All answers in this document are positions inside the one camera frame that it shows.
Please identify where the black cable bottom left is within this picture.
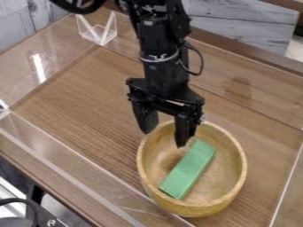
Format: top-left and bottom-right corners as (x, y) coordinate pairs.
(0, 198), (41, 227)

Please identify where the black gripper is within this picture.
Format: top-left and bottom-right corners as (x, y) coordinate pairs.
(127, 53), (205, 147)

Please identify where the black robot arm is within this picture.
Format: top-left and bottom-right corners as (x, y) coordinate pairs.
(115, 0), (205, 147)

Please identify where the clear acrylic corner bracket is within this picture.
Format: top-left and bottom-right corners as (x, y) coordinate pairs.
(77, 12), (118, 46)

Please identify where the brown wooden bowl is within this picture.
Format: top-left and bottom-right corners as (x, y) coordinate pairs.
(137, 121), (247, 217)

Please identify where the black metal table bracket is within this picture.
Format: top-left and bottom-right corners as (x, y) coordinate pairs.
(26, 184), (69, 227)

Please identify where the clear acrylic tray wall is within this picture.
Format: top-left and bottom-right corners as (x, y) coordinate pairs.
(0, 110), (194, 227)

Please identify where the green rectangular block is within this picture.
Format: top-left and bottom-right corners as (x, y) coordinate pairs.
(159, 140), (217, 200)

